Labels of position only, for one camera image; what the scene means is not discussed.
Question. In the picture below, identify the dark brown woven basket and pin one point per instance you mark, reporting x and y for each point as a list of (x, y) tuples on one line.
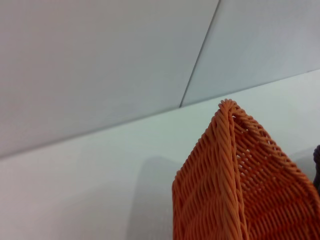
[(317, 170)]

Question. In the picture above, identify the orange woven basket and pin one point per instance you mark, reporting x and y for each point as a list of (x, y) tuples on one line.
[(215, 180)]

